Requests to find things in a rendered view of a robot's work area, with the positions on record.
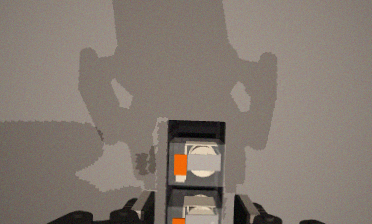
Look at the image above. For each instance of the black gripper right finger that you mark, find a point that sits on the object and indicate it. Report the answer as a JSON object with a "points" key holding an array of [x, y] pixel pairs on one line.
{"points": [[245, 212]]}

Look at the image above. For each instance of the black rack with three pockets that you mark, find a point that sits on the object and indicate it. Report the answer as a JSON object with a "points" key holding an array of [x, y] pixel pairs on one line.
{"points": [[196, 129]]}

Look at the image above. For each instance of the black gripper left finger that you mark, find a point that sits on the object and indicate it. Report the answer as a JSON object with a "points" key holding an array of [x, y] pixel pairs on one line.
{"points": [[143, 209]]}

